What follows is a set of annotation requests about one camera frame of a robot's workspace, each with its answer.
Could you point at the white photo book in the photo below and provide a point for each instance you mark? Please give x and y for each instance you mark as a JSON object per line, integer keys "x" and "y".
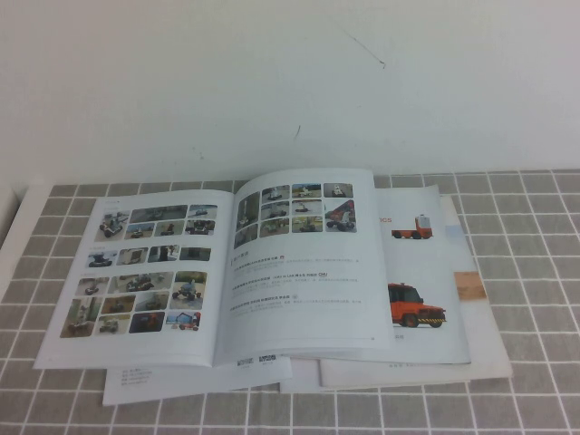
{"x": 294, "y": 294}

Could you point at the brochure with orange trucks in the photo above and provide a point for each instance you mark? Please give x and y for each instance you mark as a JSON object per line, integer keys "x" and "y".
{"x": 421, "y": 263}

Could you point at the plain white paper sheet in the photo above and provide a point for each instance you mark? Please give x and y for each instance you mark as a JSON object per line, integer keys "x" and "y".
{"x": 299, "y": 376}

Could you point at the white leaflet with QR codes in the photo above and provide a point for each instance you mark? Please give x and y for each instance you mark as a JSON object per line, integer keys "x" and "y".
{"x": 181, "y": 380}

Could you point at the cream brochure with wood picture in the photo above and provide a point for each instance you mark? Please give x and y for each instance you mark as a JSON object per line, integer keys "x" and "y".
{"x": 489, "y": 353}

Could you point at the grey checked tablecloth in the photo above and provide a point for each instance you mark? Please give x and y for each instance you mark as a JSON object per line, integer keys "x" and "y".
{"x": 521, "y": 362}

